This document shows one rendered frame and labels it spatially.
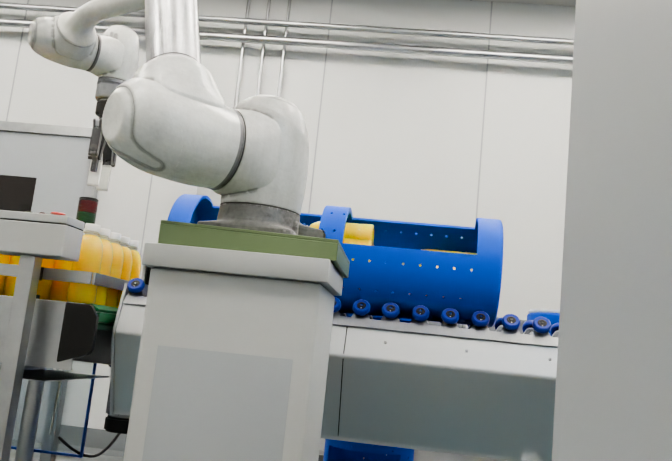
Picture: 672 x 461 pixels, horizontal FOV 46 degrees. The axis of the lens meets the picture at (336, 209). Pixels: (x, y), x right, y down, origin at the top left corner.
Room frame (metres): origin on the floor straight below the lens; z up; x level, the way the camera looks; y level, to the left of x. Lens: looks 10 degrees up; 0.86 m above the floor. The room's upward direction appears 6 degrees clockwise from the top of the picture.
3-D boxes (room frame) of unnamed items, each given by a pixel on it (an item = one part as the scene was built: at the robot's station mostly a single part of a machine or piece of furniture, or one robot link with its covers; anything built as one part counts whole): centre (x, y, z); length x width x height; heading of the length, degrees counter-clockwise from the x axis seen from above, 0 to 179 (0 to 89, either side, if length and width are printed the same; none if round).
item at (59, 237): (1.93, 0.73, 1.05); 0.20 x 0.10 x 0.10; 83
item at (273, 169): (1.47, 0.15, 1.21); 0.18 x 0.16 x 0.22; 129
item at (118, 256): (2.19, 0.61, 1.00); 0.07 x 0.07 x 0.19
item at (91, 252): (2.05, 0.63, 1.00); 0.07 x 0.07 x 0.19
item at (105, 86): (2.05, 0.63, 1.47); 0.09 x 0.09 x 0.06
